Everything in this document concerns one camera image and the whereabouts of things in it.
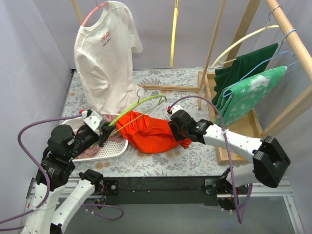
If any yellow hanger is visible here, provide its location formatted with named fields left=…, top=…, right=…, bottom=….
left=170, top=0, right=179, bottom=68

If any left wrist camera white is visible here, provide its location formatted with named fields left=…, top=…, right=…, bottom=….
left=80, top=110, right=106, bottom=135

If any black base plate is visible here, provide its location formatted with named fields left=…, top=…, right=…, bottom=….
left=93, top=176, right=233, bottom=206

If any light green tie-dye garment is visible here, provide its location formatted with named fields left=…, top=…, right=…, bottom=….
left=215, top=66, right=288, bottom=126

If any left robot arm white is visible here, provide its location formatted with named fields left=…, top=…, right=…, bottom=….
left=22, top=122, right=115, bottom=234

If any cream hanger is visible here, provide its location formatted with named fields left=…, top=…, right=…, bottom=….
left=210, top=12, right=280, bottom=69

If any pink garment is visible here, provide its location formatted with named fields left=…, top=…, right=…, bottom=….
left=76, top=114, right=124, bottom=159

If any dark green garment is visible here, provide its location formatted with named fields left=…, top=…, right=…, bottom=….
left=212, top=43, right=279, bottom=105

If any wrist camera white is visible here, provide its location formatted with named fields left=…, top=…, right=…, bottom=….
left=80, top=110, right=106, bottom=135
left=167, top=105, right=183, bottom=115

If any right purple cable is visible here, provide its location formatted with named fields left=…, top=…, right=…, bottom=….
left=170, top=95, right=254, bottom=224

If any floral table cloth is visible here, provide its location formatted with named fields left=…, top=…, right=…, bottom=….
left=62, top=68, right=228, bottom=177

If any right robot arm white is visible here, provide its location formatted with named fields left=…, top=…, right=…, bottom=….
left=169, top=106, right=291, bottom=194

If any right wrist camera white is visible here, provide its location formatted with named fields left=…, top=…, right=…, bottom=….
left=167, top=105, right=183, bottom=115

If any white Coca-Cola t shirt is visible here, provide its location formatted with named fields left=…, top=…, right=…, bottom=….
left=74, top=1, right=144, bottom=114

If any orange t shirt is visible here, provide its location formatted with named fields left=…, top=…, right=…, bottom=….
left=115, top=111, right=192, bottom=154

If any pink hanger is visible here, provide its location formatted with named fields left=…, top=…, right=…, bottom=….
left=81, top=1, right=108, bottom=26

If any blue wire hanger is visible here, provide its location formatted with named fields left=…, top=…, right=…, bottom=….
left=222, top=29, right=299, bottom=98

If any green hanger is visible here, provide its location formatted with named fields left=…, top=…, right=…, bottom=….
left=108, top=95, right=168, bottom=126

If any white laundry basket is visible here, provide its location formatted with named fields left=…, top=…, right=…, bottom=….
left=61, top=114, right=128, bottom=162

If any wooden clothes rack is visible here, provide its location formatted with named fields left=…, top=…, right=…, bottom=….
left=70, top=0, right=312, bottom=166

